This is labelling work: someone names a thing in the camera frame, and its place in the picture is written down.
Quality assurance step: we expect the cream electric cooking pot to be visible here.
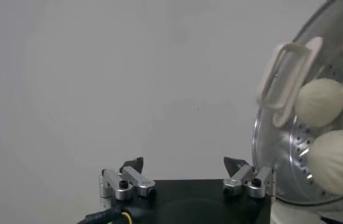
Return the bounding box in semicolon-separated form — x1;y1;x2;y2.
270;197;343;224

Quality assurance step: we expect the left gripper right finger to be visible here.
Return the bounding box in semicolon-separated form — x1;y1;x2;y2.
222;156;275;199

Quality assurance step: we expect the white steamed baozi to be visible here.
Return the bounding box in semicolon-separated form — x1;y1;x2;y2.
294;78;343;128
307;130;343;195

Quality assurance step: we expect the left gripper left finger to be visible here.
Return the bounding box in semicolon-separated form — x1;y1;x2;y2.
99;156;157;201

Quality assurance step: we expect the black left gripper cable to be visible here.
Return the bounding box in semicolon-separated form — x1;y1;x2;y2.
75;205;133;224

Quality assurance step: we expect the round glass pot lid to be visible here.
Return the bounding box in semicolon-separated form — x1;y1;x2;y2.
251;0;343;211

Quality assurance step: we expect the stainless steel steamer basket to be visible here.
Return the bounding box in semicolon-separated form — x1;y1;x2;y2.
252;0;343;208

